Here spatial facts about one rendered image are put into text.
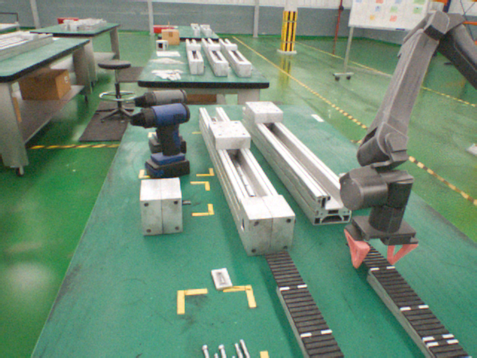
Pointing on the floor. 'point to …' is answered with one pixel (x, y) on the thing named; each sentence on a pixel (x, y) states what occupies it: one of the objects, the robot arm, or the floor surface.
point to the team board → (383, 21)
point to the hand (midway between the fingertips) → (373, 261)
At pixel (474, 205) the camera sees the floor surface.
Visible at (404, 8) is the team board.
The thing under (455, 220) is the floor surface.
